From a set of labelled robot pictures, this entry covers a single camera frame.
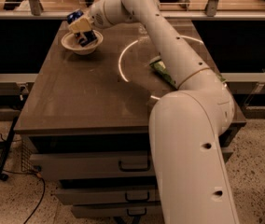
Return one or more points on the bottom grey drawer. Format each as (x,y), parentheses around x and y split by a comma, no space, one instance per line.
(116,210)

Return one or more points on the grey drawer cabinet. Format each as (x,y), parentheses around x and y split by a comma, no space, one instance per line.
(95,103)

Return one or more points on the blue pepsi can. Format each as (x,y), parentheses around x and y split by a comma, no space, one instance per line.
(87,37)

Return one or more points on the middle grey drawer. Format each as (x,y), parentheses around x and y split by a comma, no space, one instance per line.
(109,195)

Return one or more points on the black leaning bar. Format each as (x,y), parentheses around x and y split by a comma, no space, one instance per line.
(6,148)

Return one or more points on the grey drawer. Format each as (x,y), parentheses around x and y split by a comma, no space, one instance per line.
(92,165)
(116,210)
(109,195)

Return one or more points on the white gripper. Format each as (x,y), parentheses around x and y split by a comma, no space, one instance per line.
(97,16)

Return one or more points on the top grey drawer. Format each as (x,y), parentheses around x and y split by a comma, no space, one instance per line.
(92,165)

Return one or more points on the green chip bag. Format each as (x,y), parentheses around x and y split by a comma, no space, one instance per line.
(162,70)

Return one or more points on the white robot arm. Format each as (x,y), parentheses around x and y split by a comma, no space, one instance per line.
(184,125)

